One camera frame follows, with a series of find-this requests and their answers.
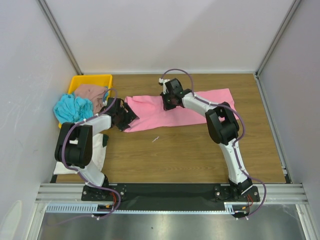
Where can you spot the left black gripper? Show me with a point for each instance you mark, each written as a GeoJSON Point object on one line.
{"type": "Point", "coordinates": [129, 117]}

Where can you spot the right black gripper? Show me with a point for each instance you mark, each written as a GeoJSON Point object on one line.
{"type": "Point", "coordinates": [167, 100]}

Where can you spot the pink t shirt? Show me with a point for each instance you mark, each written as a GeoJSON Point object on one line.
{"type": "Point", "coordinates": [151, 114]}

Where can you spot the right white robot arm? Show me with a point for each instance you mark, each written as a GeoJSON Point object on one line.
{"type": "Point", "coordinates": [223, 129]}

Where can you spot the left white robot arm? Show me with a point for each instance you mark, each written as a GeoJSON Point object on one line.
{"type": "Point", "coordinates": [74, 148]}

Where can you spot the dark green folded shirt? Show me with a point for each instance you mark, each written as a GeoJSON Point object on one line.
{"type": "Point", "coordinates": [105, 139]}

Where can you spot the mauve t shirt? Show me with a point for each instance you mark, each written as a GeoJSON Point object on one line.
{"type": "Point", "coordinates": [94, 93]}

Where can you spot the folded white t shirt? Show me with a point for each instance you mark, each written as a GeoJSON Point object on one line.
{"type": "Point", "coordinates": [98, 157]}

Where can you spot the yellow plastic bin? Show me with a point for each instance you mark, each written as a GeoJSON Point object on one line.
{"type": "Point", "coordinates": [100, 80]}

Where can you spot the turquoise t shirt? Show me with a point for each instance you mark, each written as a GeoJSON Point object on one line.
{"type": "Point", "coordinates": [72, 109]}

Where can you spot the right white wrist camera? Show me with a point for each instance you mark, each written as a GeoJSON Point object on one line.
{"type": "Point", "coordinates": [163, 82]}

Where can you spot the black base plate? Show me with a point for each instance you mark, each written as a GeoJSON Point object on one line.
{"type": "Point", "coordinates": [201, 195]}

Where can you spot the grey slotted cable duct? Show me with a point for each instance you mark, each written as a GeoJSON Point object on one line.
{"type": "Point", "coordinates": [103, 209]}

